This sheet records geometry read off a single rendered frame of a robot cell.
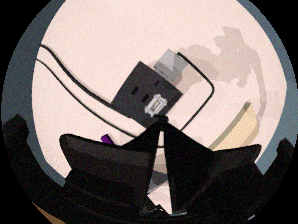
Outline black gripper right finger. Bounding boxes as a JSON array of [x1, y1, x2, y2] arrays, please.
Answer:
[[162, 123, 262, 214]]

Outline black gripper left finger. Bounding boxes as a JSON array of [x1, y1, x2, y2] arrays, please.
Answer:
[[59, 121, 161, 214]]

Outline tan wooden block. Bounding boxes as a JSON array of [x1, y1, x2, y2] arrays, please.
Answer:
[[208, 101, 259, 151]]

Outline small purple rectangular block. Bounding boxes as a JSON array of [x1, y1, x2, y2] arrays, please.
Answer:
[[101, 133, 114, 144]]

